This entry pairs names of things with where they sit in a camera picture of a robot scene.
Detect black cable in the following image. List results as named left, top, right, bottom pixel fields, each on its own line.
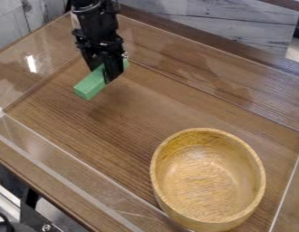
left=0, top=209, right=17, bottom=232

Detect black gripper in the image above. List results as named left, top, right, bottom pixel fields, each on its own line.
left=70, top=17, right=128, bottom=84

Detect clear acrylic corner bracket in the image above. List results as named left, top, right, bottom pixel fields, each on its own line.
left=70, top=11, right=81, bottom=29

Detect clear acrylic tray walls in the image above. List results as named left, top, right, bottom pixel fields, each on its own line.
left=0, top=8, right=299, bottom=232

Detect green rectangular block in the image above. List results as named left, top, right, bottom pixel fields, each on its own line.
left=72, top=57, right=130, bottom=102

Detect black table leg bracket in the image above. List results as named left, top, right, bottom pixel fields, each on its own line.
left=20, top=188, right=62, bottom=232

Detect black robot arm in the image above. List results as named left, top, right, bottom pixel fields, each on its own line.
left=70, top=0, right=125, bottom=83

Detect brown wooden bowl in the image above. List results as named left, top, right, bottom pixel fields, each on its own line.
left=149, top=128, right=267, bottom=232

